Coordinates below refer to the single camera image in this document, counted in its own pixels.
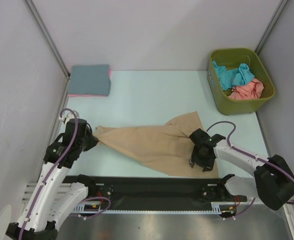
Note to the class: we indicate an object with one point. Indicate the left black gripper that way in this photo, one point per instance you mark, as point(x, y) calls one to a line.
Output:
point(93, 140)

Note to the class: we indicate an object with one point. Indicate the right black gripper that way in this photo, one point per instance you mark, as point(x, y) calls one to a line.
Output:
point(207, 165)

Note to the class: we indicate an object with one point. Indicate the beige t-shirt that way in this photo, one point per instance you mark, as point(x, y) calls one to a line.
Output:
point(163, 148)

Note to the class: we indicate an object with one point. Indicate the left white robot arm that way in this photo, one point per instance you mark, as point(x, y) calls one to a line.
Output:
point(43, 216)

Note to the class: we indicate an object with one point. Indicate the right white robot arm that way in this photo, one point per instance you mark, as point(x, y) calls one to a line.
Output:
point(271, 179)

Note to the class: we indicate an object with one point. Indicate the folded grey-blue t-shirt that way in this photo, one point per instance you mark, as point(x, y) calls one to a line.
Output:
point(90, 80)

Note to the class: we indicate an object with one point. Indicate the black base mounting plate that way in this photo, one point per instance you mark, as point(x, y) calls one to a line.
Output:
point(157, 194)

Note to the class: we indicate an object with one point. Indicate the dark green patterned garment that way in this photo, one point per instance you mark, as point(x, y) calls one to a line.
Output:
point(228, 92)

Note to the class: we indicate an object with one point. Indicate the teal crumpled t-shirt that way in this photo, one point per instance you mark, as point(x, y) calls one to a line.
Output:
point(239, 76)

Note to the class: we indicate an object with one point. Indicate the salmon pink crumpled t-shirt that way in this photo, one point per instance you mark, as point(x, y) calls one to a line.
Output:
point(250, 91)

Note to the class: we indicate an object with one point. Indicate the olive green plastic bin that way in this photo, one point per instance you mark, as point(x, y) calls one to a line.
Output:
point(232, 58)

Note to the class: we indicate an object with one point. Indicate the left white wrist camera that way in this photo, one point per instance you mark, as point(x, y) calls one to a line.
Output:
point(65, 118)

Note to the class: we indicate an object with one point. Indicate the right white cable duct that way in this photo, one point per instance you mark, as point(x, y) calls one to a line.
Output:
point(224, 207)

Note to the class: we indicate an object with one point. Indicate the white cable duct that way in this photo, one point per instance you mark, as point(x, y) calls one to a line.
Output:
point(224, 207)
point(89, 208)

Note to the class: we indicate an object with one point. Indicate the left white cable duct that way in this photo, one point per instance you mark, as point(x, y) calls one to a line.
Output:
point(89, 208)

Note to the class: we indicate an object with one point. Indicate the left aluminium corner post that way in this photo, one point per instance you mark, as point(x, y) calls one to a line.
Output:
point(46, 35)

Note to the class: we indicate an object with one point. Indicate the aluminium corner post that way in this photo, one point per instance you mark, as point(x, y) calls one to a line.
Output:
point(275, 17)
point(46, 35)

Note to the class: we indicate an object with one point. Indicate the right aluminium corner post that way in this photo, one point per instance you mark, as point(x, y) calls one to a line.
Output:
point(275, 17)

